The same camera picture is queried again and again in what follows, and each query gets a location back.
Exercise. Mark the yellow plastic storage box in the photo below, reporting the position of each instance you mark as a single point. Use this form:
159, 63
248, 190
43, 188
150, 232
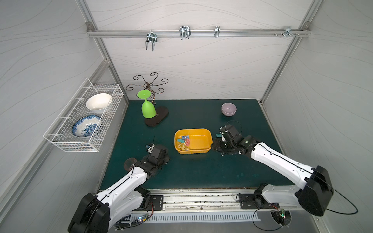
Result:
193, 141

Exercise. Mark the green table mat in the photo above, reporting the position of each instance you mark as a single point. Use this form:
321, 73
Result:
206, 170

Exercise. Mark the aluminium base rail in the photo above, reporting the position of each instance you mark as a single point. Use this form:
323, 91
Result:
208, 200

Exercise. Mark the round circuit board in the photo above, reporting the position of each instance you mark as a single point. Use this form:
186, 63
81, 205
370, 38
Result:
281, 217

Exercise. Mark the white wire basket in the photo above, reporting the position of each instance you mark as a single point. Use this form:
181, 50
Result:
60, 132

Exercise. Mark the black metal cup stand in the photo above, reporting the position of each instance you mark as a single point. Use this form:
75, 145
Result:
156, 89

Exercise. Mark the white ceramic bowl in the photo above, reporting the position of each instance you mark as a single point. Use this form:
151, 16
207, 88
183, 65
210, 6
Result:
98, 103

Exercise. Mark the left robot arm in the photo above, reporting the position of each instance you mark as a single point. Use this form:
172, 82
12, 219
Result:
97, 213

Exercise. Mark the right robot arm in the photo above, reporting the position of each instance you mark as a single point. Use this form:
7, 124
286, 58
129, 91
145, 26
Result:
312, 187

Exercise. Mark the clear plastic cup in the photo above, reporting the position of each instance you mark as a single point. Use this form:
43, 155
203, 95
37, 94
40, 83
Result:
129, 164

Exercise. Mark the green plastic wine glass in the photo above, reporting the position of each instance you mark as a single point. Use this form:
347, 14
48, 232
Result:
148, 109

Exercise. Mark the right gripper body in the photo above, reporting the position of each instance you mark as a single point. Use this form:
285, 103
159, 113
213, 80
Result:
220, 144

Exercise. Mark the double prong metal hook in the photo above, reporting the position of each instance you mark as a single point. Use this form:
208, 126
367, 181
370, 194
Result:
151, 39

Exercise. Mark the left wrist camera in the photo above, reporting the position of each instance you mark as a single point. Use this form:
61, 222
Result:
149, 148

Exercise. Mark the purple ceramic bowl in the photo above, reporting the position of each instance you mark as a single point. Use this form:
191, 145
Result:
228, 109

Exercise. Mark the blue patterned plate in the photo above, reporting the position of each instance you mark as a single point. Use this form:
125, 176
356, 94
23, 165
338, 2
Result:
87, 126

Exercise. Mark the aluminium crossbar rail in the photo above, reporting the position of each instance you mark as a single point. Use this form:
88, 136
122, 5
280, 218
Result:
209, 33

